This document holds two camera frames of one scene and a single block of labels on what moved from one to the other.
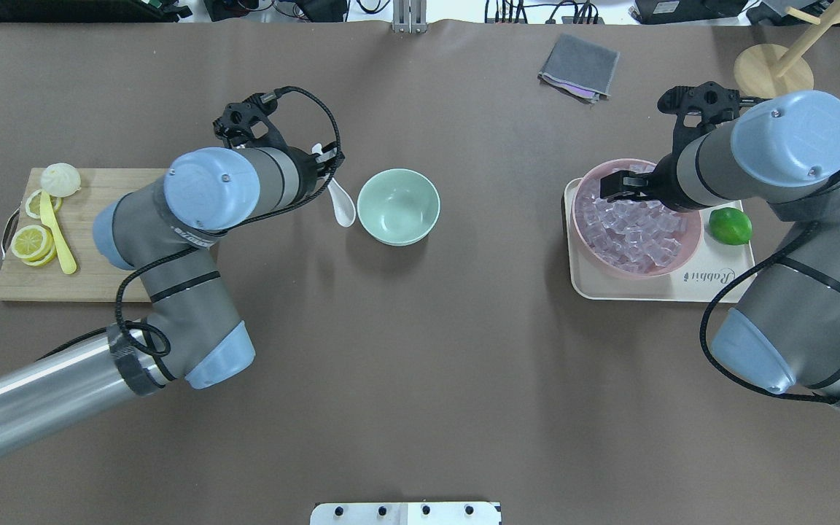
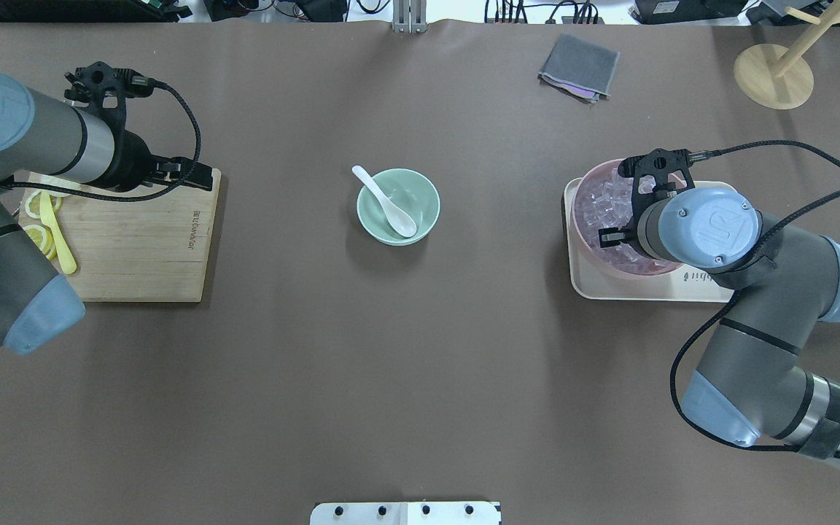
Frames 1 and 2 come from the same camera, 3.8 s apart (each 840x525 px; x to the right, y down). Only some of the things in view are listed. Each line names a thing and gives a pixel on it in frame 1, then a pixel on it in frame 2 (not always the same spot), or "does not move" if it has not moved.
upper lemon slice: x=32 y=204 does not move
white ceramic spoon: x=343 y=205 -> x=396 y=218
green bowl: x=399 y=207 does not move
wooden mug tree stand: x=765 y=71 does not move
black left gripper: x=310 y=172 -> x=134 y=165
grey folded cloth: x=580 y=68 does not move
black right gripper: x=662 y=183 -> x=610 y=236
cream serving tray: x=714 y=270 does not move
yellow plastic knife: x=48 y=219 does not move
